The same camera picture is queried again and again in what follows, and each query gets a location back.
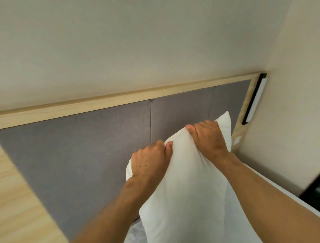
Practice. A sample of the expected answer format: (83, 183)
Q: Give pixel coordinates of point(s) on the person's left hand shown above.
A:
(147, 161)

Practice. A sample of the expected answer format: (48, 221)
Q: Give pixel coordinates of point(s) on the person's right hand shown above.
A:
(208, 140)

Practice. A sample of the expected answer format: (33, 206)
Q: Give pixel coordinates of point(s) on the person's left thumb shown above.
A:
(169, 149)

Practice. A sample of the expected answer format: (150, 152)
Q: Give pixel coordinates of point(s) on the person's right thumb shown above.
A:
(192, 131)

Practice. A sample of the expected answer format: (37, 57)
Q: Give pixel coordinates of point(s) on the white pillow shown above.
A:
(192, 190)

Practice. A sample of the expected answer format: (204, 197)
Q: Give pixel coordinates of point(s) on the person's left forearm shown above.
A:
(110, 212)

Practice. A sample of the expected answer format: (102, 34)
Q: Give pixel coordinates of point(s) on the person's right forearm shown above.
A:
(270, 200)

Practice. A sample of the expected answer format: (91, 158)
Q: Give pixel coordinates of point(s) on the grey padded wooden headboard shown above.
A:
(100, 130)

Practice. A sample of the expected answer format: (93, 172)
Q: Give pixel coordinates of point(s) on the white bed sheet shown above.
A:
(287, 195)

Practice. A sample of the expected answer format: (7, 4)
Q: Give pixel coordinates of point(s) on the black furniture edge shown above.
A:
(311, 191)

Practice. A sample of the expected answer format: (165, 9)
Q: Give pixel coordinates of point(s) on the light wooden side panel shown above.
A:
(22, 205)

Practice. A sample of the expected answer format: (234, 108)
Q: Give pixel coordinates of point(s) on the white wall socket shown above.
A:
(236, 140)

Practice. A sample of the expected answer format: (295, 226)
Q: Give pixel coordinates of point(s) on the black framed wall light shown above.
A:
(255, 100)

